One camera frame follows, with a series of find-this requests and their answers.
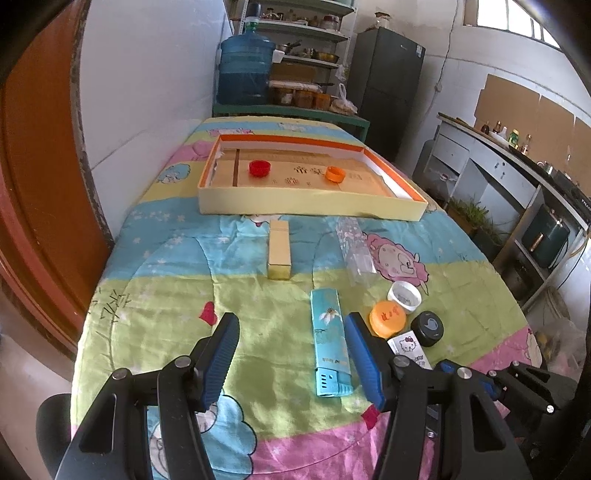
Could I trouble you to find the potted green plants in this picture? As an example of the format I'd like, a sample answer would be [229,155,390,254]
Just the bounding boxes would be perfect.
[448,196,509,245]

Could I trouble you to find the dark green air fryer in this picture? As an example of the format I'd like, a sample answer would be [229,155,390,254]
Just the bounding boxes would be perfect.
[522,205,571,268]

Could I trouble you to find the row of condiment bottles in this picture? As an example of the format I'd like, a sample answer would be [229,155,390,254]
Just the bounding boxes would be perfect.
[480,120,534,154]

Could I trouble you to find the plastic bag of food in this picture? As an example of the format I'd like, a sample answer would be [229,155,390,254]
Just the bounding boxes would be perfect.
[330,83,358,115]

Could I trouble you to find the gold rectangular box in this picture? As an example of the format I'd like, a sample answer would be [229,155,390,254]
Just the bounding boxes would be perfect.
[267,220,293,281]

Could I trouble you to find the brown cardboard box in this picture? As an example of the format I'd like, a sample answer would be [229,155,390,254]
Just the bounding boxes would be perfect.
[271,62,319,84]

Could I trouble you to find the black round lid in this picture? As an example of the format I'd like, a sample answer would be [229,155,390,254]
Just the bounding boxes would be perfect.
[410,311,445,348]

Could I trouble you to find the teal flower-print box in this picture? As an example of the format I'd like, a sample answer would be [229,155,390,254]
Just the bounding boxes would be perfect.
[310,289,352,398]

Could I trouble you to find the metal shelf rack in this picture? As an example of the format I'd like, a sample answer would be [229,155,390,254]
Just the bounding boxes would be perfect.
[226,0,358,112]

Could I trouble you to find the window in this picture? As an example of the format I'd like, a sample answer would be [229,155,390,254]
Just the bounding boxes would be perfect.
[464,0,561,49]

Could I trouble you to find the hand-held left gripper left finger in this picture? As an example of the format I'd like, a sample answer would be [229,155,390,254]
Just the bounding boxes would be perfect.
[55,313,241,480]

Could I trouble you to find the brown cardboard sheet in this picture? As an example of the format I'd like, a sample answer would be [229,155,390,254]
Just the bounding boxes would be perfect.
[538,95,575,148]
[475,74,541,132]
[573,115,591,162]

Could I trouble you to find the white cartoon-print box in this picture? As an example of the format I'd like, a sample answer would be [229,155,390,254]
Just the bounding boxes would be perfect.
[385,330,432,370]

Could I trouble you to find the clear plastic box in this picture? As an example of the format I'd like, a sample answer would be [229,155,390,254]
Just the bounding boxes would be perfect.
[336,216,377,288]

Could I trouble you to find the white bottle cap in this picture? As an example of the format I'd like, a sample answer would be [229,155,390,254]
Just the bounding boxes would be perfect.
[387,281,422,311]

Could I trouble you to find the blue water jug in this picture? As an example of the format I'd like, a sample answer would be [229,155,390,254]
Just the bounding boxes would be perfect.
[216,4,277,106]

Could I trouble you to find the white plastic sack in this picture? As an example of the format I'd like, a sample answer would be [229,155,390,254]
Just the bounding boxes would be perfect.
[531,286,588,381]

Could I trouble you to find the wide orange lid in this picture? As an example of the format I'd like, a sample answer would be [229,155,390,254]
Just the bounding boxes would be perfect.
[368,300,408,339]

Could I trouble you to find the grey kitchen counter cabinet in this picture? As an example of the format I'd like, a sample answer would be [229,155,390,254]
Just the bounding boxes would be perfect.
[413,113,591,296]

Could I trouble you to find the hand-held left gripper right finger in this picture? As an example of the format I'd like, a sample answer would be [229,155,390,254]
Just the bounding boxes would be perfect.
[344,312,532,480]

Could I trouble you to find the colourful cartoon sheep blanket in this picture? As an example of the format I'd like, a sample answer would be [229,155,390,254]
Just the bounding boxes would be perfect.
[70,116,536,480]

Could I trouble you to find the orange wooden door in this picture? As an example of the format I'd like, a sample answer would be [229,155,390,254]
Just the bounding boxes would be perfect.
[0,0,114,361]

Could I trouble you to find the black chair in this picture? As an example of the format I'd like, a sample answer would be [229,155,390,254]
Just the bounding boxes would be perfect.
[36,392,75,476]

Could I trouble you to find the yellow and orange cardboard tray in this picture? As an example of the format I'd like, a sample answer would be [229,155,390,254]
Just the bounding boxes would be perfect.
[198,134,429,221]

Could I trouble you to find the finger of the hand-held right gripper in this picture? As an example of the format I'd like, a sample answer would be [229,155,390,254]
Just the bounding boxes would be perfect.
[438,360,579,418]

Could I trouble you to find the dark green refrigerator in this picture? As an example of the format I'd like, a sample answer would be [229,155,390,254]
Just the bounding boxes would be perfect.
[352,27,426,162]

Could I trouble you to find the green wooden bench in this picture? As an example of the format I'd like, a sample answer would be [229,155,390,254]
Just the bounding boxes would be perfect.
[212,102,371,144]

